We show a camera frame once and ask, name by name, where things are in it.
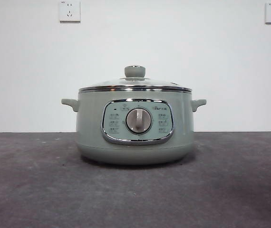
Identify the glass lid with green knob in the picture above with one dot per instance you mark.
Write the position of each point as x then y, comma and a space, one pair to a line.
134, 70

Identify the green electric cooking pot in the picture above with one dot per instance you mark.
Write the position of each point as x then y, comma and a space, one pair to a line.
90, 133

